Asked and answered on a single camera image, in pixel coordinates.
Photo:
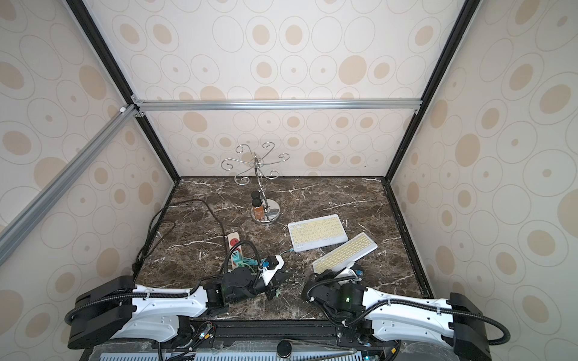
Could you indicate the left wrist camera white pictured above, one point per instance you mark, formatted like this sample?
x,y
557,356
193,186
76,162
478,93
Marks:
x,y
271,266

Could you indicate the horizontal aluminium frame bar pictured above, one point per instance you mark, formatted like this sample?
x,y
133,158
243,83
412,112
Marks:
x,y
282,105

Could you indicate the left diagonal aluminium frame bar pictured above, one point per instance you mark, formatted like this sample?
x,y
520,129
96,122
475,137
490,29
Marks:
x,y
25,222

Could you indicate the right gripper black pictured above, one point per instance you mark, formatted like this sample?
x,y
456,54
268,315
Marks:
x,y
311,286

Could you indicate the beige power strip red sockets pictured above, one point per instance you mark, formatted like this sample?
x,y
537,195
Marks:
x,y
236,258

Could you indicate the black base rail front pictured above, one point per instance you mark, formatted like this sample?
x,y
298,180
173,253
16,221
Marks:
x,y
265,340

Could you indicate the amber bottle black cap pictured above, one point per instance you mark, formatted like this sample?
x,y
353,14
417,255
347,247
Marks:
x,y
258,211

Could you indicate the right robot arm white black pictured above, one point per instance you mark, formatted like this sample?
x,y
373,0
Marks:
x,y
369,315

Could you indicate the chrome mug tree stand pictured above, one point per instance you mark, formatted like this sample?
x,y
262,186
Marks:
x,y
255,165

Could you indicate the white wireless keyboard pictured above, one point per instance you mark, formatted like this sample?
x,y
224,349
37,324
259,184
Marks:
x,y
345,255
317,233

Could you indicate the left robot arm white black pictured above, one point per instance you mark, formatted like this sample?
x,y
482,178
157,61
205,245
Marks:
x,y
123,309

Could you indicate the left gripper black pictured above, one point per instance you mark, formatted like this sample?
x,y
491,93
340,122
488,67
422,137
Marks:
x,y
275,283

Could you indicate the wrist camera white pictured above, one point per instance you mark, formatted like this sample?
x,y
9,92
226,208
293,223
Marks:
x,y
271,266
353,273

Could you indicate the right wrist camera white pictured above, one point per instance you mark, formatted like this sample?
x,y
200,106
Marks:
x,y
353,273

